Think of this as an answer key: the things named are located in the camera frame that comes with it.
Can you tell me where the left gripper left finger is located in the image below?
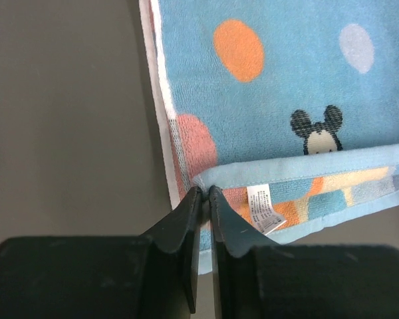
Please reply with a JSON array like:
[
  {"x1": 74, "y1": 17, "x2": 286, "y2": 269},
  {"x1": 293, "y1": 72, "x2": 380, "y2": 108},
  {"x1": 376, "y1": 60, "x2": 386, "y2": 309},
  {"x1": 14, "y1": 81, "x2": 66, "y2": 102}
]
[{"x1": 139, "y1": 187, "x2": 202, "y2": 314}]

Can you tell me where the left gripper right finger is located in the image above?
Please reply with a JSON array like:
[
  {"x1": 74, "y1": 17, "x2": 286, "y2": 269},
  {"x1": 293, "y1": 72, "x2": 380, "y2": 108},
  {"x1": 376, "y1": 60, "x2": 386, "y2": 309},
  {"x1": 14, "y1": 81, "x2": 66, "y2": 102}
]
[{"x1": 209, "y1": 186, "x2": 278, "y2": 318}]

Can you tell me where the light blue polka-dot towel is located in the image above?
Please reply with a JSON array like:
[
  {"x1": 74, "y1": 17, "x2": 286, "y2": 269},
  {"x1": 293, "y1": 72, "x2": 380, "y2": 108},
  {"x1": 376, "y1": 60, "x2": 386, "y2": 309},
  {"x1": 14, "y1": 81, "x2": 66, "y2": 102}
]
[{"x1": 138, "y1": 0, "x2": 399, "y2": 276}]

